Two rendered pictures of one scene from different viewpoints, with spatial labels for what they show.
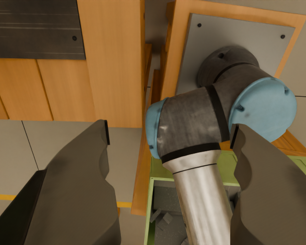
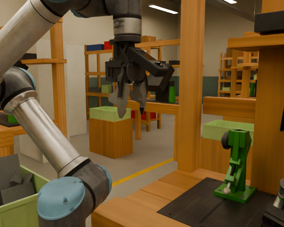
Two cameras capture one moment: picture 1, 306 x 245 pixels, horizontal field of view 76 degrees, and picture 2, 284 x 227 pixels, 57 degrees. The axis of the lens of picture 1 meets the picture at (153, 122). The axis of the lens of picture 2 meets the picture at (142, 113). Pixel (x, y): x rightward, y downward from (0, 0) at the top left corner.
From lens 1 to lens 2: 0.67 m
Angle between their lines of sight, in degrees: 62
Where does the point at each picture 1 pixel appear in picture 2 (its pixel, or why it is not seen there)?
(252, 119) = (69, 183)
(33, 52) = (177, 200)
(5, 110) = (162, 181)
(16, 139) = not seen: hidden behind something
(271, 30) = not seen: outside the picture
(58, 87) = (153, 200)
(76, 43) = (167, 213)
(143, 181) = not seen: hidden behind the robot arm
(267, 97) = (73, 190)
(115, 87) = (128, 213)
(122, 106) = (115, 209)
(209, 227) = (59, 133)
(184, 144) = (89, 164)
